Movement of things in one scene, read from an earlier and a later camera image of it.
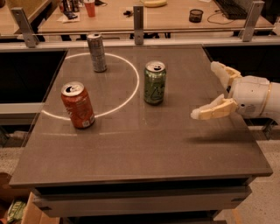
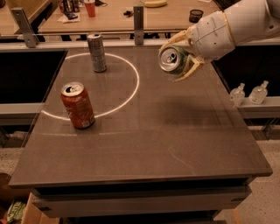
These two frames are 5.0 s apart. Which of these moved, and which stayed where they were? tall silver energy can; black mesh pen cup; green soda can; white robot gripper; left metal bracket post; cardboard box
Moved: green soda can; white robot gripper
Stayed: left metal bracket post; cardboard box; black mesh pen cup; tall silver energy can
